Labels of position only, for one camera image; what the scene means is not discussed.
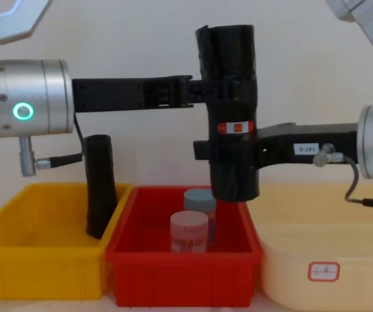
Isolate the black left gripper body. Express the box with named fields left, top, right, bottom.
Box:
left=71, top=76, right=146, bottom=114

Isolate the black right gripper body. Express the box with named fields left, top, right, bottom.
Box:
left=253, top=122, right=360, bottom=171

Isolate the jar with grey lid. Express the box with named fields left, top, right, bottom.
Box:
left=183, top=188, right=218, bottom=248

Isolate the jar with pink lid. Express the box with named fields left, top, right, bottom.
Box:
left=170, top=210, right=210, bottom=254

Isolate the plain black taped bottle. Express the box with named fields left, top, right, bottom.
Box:
left=83, top=133, right=120, bottom=241

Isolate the cream plastic bin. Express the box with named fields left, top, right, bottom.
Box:
left=250, top=183, right=373, bottom=310

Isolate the red plastic bin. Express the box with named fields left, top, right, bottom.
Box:
left=104, top=185, right=264, bottom=308

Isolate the white label with red border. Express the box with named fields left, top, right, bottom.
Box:
left=307, top=261, right=341, bottom=282

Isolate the yellow plastic bin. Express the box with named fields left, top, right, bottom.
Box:
left=0, top=182, right=133, bottom=302

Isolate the thin dark left wrist cable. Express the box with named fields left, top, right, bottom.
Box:
left=35, top=112, right=88, bottom=170

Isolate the thin dark wrist cable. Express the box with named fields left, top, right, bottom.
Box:
left=314, top=142, right=373, bottom=211
left=35, top=112, right=88, bottom=170

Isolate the thin dark right wrist cable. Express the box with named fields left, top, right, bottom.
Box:
left=314, top=142, right=373, bottom=211

